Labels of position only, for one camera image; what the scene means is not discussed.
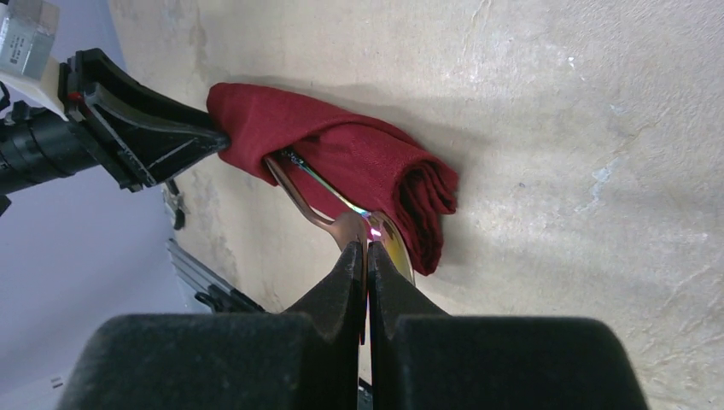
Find gold fork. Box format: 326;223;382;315
264;155;367;255

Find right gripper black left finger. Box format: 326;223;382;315
58;242;365;409

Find aluminium rail frame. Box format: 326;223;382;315
166;239;266;313

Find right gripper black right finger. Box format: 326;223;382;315
368;243;647;409

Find dark red cloth napkin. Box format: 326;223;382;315
207;83;459;276

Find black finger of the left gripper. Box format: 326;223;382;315
58;49;231;192

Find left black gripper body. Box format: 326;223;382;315
1;102;99;196

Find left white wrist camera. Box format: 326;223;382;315
1;0;67;120

